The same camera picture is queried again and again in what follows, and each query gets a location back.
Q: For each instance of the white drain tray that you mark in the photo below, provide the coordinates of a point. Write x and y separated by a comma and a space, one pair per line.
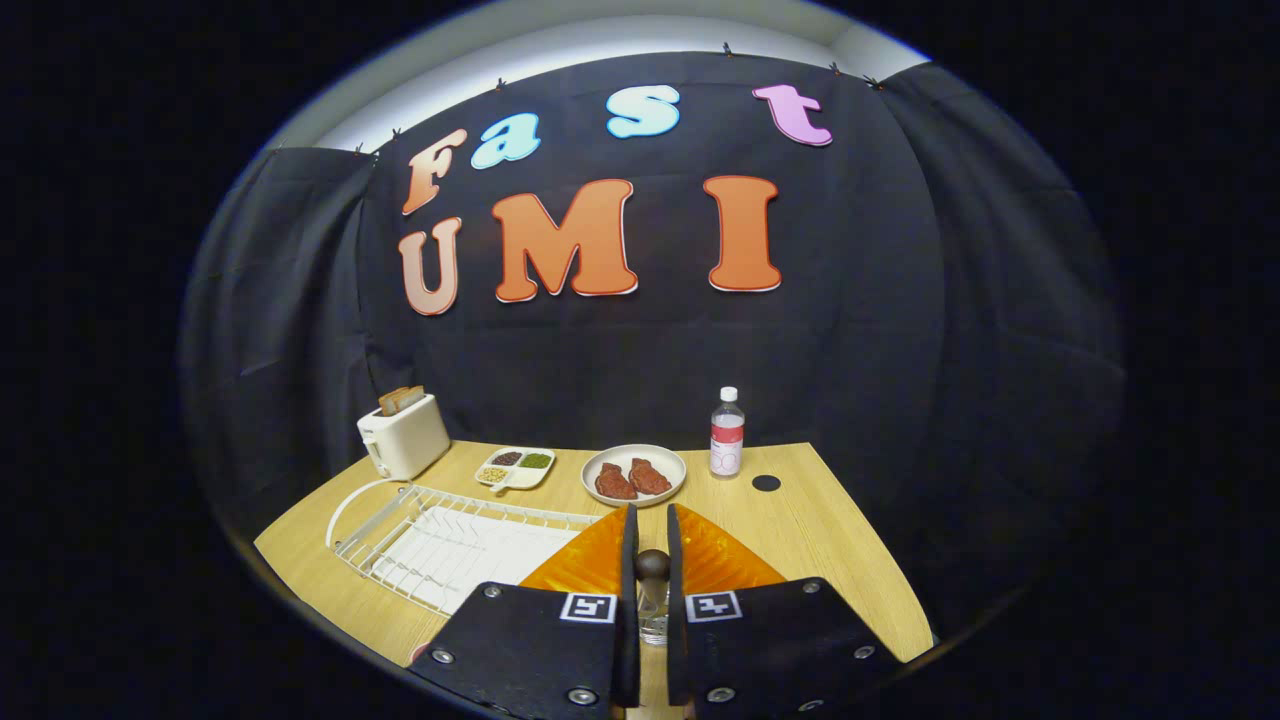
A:
480, 560

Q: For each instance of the white divided bean tray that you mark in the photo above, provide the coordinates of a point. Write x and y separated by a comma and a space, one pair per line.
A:
530, 475

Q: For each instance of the white toaster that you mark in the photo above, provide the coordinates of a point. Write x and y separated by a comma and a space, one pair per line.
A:
410, 445

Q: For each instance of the toasted bread slice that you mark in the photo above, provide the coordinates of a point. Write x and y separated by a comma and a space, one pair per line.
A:
388, 403
412, 396

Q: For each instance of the clear water bottle red label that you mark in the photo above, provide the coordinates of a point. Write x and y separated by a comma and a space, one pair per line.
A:
727, 440

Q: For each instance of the black backdrop cloth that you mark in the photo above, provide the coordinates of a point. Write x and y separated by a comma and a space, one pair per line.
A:
850, 300

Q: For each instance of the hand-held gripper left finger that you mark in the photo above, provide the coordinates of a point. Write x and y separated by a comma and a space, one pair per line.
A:
629, 620

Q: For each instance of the white round steak dish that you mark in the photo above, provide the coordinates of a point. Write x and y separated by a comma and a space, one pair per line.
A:
640, 452

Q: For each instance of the red raw steak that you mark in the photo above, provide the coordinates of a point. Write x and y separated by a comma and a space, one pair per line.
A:
650, 477
613, 483

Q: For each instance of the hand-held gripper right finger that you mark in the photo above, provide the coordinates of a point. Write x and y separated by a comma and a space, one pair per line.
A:
676, 640

